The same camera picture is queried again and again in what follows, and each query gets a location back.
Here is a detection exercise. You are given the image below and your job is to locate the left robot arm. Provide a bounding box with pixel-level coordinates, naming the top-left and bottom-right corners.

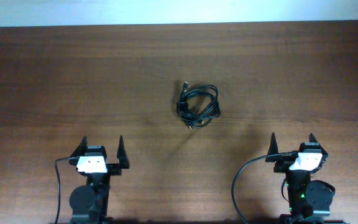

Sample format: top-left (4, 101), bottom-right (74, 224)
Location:
top-left (69, 137), bottom-right (130, 224)

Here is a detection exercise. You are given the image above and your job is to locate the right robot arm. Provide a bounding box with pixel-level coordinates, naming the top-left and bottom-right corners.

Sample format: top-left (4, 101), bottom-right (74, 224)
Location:
top-left (265, 134), bottom-right (336, 224)

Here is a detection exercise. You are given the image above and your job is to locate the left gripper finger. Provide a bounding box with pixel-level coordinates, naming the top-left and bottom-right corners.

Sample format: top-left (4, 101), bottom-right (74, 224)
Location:
top-left (116, 135), bottom-right (130, 169)
top-left (69, 136), bottom-right (88, 165)

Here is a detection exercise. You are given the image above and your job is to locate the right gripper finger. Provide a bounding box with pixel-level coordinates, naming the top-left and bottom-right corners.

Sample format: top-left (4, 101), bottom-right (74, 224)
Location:
top-left (268, 133), bottom-right (278, 156)
top-left (308, 133), bottom-right (328, 159)

